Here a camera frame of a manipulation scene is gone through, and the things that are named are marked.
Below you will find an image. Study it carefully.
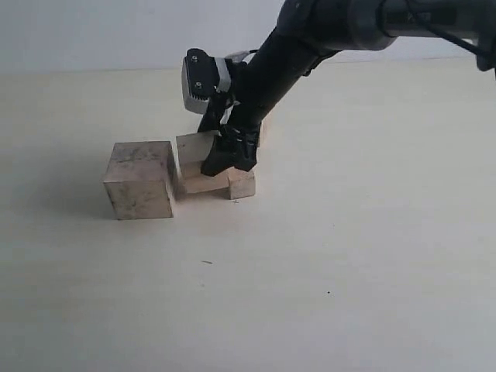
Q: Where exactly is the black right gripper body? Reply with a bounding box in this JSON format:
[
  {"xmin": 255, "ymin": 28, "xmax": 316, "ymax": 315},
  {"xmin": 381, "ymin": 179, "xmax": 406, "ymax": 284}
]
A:
[{"xmin": 198, "ymin": 57, "xmax": 310, "ymax": 133}]

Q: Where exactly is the third largest wooden cube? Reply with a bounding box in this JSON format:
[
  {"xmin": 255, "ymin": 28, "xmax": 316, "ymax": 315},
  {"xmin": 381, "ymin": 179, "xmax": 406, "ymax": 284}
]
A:
[{"xmin": 257, "ymin": 120, "xmax": 269, "ymax": 147}]

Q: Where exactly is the smallest wooden cube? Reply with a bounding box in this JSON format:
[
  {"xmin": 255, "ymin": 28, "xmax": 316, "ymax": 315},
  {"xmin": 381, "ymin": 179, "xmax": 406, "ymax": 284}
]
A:
[{"xmin": 227, "ymin": 167, "xmax": 256, "ymax": 200}]

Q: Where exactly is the second largest wooden cube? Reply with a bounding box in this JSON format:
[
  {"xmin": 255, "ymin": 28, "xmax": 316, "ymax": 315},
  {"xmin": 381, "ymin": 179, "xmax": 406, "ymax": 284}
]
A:
[{"xmin": 176, "ymin": 132, "xmax": 229, "ymax": 194}]

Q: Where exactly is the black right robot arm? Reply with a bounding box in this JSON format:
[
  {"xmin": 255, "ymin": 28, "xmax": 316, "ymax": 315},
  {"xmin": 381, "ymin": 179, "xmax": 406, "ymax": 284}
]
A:
[{"xmin": 183, "ymin": 1, "xmax": 495, "ymax": 177}]

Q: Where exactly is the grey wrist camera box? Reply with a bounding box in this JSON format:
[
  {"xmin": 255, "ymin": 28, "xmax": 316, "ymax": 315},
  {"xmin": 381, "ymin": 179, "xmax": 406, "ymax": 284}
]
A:
[{"xmin": 181, "ymin": 48, "xmax": 232, "ymax": 115}]

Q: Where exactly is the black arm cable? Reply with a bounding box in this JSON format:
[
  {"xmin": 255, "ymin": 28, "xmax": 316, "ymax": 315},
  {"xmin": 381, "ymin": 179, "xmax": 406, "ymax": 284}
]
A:
[{"xmin": 377, "ymin": 0, "xmax": 496, "ymax": 73}]

